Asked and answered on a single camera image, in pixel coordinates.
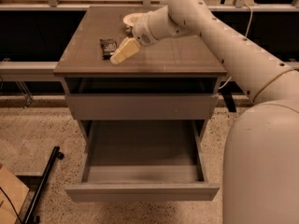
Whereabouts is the grey metal railing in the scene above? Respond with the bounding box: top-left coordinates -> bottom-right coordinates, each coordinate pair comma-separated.
0,62 -> 60,82

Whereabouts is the grey drawer cabinet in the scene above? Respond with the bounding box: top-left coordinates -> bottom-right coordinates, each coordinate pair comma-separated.
54,7 -> 226,143

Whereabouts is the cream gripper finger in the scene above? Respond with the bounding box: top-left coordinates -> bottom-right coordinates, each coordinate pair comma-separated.
110,38 -> 141,64
120,37 -> 129,48

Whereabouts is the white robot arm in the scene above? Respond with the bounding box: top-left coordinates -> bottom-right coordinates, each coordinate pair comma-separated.
110,0 -> 299,224

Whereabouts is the closed grey top drawer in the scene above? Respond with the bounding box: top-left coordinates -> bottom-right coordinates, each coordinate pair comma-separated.
65,94 -> 218,120

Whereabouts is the black rxbar chocolate wrapper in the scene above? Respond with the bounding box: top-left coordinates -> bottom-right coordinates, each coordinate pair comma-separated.
100,39 -> 117,60

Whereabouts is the cardboard box bottom left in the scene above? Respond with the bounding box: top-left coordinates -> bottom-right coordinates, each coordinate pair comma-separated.
0,164 -> 29,224

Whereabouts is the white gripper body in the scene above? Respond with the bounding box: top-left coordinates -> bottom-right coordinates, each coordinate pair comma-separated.
132,13 -> 158,46

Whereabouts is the white paper bowl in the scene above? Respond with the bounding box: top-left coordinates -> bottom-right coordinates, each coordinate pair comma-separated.
122,13 -> 142,34

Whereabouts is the open grey middle drawer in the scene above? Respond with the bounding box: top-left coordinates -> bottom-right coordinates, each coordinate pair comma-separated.
65,120 -> 220,202

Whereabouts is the black bracket behind cabinet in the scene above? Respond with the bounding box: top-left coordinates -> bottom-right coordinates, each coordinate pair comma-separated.
220,85 -> 236,113

